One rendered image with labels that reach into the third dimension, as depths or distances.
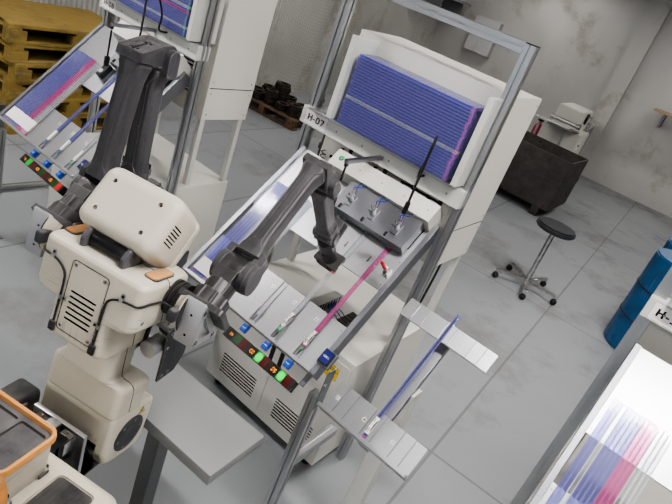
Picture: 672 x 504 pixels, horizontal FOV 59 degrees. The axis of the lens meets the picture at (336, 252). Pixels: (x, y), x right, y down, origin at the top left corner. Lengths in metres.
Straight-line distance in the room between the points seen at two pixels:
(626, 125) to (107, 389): 10.49
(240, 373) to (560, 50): 9.69
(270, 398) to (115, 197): 1.54
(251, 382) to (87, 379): 1.27
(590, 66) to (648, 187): 2.29
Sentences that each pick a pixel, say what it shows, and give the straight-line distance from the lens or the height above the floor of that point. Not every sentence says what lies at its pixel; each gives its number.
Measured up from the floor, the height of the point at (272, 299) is 0.80.
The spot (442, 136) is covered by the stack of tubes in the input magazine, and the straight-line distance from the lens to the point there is 2.12.
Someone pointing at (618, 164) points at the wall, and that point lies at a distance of 11.41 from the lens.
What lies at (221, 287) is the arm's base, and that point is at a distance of 1.33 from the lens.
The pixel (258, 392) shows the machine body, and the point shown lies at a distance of 2.72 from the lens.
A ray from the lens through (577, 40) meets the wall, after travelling 11.54.
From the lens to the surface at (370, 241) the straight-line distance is 2.22.
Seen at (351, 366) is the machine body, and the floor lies 0.61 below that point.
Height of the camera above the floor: 1.94
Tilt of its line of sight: 25 degrees down
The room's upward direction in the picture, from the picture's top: 21 degrees clockwise
